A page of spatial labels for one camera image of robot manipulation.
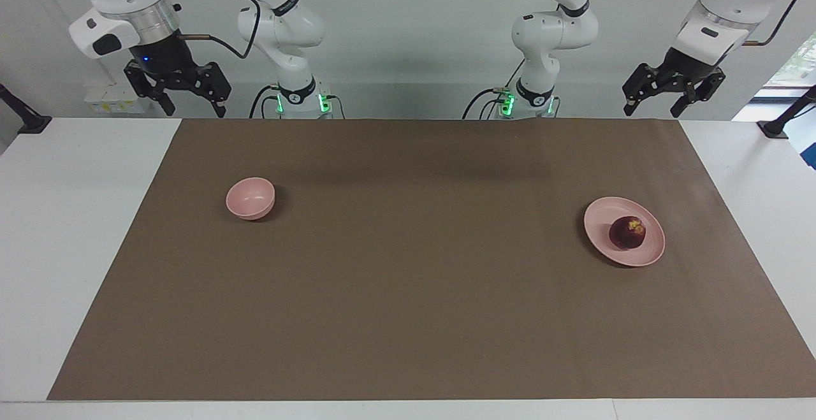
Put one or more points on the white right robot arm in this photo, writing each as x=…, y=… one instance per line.
x=280, y=25

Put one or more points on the window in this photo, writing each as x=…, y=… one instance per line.
x=797, y=66

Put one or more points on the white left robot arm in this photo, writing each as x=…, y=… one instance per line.
x=548, y=31

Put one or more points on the brown table mat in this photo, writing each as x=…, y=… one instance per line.
x=414, y=280

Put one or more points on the black clamp stand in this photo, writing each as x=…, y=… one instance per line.
x=778, y=128
x=29, y=123

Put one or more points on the white wall socket box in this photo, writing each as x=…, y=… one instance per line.
x=108, y=104

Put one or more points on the blue object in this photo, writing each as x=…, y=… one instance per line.
x=809, y=155

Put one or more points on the pink bowl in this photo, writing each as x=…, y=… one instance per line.
x=250, y=198

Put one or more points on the pink plate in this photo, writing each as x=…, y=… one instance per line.
x=602, y=222

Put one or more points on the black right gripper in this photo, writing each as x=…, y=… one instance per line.
x=162, y=57

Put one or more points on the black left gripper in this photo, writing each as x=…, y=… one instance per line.
x=688, y=66

